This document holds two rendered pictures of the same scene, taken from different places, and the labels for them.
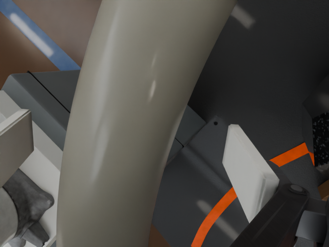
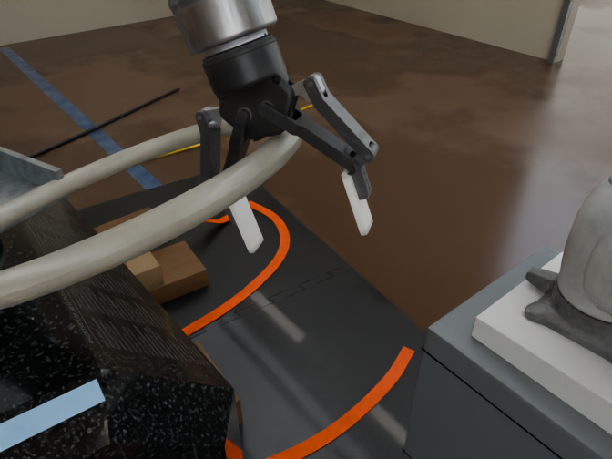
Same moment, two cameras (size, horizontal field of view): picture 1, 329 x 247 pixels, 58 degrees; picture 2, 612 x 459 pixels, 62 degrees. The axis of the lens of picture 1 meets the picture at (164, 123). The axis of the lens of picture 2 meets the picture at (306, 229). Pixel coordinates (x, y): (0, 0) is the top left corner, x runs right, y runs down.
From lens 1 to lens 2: 0.46 m
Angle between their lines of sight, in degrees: 49
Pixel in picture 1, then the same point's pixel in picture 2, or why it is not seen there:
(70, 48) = not seen: outside the picture
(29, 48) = not seen: outside the picture
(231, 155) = (253, 232)
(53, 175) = (527, 340)
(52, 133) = (552, 402)
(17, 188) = (571, 318)
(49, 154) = (540, 365)
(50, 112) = (561, 429)
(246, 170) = (242, 213)
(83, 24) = not seen: outside the picture
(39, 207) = (540, 304)
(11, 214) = (562, 285)
